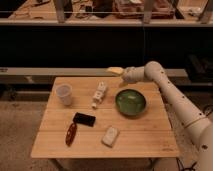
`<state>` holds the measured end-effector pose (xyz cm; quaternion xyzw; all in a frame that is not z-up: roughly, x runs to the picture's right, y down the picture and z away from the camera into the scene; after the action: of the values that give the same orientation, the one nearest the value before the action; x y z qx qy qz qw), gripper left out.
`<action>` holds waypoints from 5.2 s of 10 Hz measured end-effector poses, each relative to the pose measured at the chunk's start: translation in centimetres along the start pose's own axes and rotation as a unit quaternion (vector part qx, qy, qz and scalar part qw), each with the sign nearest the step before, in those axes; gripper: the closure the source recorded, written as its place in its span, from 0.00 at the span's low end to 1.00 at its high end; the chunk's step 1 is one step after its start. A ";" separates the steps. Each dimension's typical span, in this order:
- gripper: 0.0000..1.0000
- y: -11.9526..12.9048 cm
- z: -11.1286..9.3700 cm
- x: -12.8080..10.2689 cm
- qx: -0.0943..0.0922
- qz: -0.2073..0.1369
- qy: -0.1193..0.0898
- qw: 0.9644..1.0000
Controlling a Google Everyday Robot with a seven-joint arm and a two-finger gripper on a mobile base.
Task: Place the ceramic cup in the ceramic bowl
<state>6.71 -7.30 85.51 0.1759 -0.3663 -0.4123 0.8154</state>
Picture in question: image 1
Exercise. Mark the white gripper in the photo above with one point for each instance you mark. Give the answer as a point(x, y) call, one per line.
point(130, 75)

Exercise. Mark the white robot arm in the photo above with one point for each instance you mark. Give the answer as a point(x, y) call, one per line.
point(196, 123)

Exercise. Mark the green ceramic bowl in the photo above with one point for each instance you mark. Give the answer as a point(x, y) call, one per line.
point(130, 102)

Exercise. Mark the white plastic bottle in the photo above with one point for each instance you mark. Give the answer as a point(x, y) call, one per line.
point(99, 94)

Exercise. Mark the wooden table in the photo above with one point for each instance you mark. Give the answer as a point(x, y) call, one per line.
point(148, 135)

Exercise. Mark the black rectangular box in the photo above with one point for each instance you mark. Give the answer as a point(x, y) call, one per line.
point(84, 119)

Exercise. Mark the white rectangular sponge block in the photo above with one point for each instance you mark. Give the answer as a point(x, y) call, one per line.
point(110, 136)

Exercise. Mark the dark red oblong object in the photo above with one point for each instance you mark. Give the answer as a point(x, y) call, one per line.
point(71, 134)

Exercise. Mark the cluttered background shelf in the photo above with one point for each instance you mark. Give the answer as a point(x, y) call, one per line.
point(130, 13)

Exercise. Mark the grey metal rail bench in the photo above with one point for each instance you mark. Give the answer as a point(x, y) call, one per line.
point(15, 75)

